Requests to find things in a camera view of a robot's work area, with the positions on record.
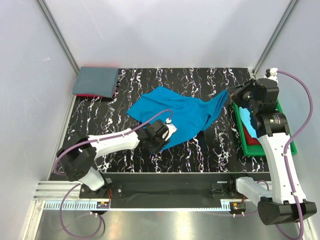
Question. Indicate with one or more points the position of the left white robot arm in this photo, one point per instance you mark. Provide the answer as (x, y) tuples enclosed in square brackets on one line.
[(76, 158)]

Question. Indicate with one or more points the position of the light cyan t shirt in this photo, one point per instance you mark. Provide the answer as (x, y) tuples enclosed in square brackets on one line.
[(245, 117)]

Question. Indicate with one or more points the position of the bright blue t shirt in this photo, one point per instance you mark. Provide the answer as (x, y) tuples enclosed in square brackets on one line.
[(190, 115)]

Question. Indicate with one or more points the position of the aluminium frame post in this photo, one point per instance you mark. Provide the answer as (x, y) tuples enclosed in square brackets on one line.
[(275, 35), (58, 35)]

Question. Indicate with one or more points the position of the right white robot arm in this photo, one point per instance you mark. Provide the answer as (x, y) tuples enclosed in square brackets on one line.
[(286, 202)]

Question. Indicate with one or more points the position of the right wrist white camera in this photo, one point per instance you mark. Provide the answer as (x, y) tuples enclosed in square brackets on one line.
[(271, 73)]

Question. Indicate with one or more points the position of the dark red t shirt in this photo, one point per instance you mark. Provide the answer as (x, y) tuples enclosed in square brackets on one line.
[(250, 141)]

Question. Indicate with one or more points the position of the left aluminium frame post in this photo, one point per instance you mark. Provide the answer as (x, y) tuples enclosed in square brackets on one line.
[(58, 35)]

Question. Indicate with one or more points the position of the right aluminium frame post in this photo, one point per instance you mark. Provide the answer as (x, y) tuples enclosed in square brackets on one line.
[(275, 35)]

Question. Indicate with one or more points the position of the folded grey t shirt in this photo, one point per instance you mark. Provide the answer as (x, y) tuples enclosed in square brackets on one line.
[(96, 81)]

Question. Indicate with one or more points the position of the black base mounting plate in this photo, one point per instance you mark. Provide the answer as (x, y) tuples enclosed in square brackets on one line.
[(196, 188)]

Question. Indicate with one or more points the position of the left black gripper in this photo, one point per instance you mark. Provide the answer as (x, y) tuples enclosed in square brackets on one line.
[(155, 150)]

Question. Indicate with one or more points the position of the slotted grey cable duct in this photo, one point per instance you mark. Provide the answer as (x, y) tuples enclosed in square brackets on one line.
[(217, 205)]

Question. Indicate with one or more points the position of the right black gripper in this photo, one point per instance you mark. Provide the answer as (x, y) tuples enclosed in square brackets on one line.
[(235, 96)]

